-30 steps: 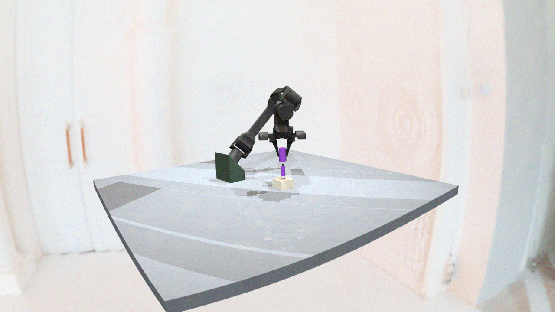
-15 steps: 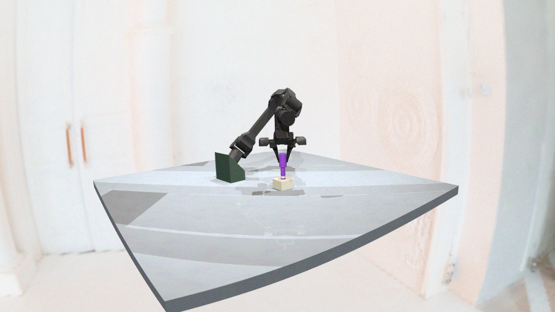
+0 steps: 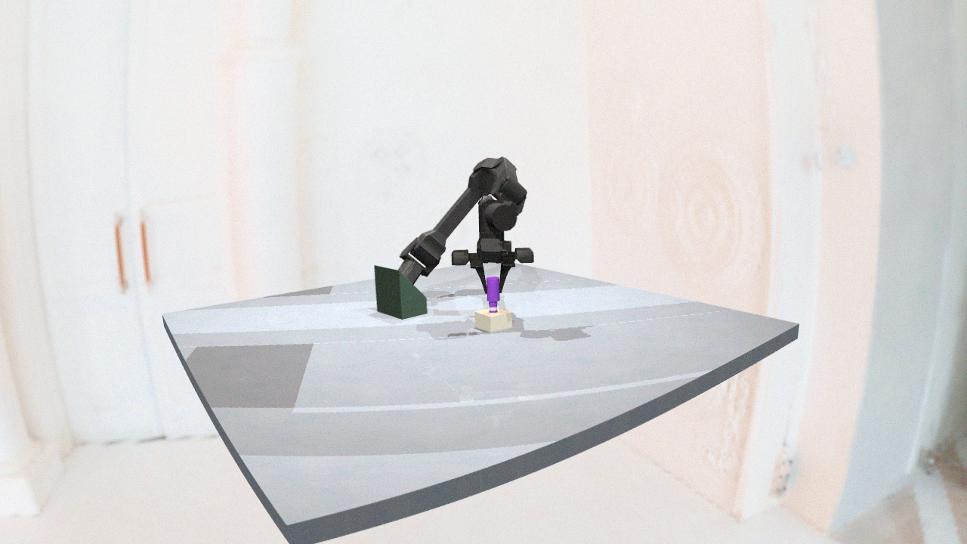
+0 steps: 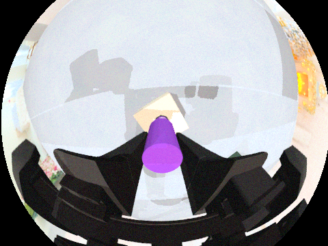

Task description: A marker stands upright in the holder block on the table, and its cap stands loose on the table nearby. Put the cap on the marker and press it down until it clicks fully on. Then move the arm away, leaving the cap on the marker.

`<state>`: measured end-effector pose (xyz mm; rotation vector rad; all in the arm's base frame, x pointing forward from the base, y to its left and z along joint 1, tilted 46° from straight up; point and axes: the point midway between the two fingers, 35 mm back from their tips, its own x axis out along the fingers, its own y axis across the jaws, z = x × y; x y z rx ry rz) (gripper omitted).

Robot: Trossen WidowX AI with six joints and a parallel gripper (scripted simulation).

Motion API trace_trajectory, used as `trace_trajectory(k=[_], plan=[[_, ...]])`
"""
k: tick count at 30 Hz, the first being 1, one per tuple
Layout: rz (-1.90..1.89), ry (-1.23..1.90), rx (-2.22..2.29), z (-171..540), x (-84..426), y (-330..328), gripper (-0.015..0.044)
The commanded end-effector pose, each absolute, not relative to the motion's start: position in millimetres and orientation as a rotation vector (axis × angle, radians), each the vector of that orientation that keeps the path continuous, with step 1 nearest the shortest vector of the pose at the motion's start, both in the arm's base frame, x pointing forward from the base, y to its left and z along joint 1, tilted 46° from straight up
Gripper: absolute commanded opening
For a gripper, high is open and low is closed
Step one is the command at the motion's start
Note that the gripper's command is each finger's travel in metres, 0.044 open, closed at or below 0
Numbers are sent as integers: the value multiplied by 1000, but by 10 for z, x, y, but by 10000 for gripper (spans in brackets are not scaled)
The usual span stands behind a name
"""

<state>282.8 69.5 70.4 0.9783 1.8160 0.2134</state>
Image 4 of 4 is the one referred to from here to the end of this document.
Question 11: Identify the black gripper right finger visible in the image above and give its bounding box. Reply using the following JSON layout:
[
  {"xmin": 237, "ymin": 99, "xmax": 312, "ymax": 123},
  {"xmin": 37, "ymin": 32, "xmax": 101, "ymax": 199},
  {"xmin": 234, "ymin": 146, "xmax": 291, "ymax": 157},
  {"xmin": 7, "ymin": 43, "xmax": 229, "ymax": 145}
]
[{"xmin": 176, "ymin": 132, "xmax": 268, "ymax": 216}]

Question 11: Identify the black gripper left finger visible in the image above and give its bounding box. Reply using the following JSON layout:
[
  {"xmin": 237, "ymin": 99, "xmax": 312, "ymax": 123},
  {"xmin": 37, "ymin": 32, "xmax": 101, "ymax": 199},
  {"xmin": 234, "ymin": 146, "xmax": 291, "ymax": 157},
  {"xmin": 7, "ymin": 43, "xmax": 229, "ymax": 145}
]
[{"xmin": 53, "ymin": 131, "xmax": 148, "ymax": 217}]

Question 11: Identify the cream square block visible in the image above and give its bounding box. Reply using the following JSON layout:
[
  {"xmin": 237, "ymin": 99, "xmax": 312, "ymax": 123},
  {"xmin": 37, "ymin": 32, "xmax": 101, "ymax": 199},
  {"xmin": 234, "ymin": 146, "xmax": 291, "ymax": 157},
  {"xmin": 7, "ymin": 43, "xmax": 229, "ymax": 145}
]
[{"xmin": 133, "ymin": 92, "xmax": 189, "ymax": 133}]

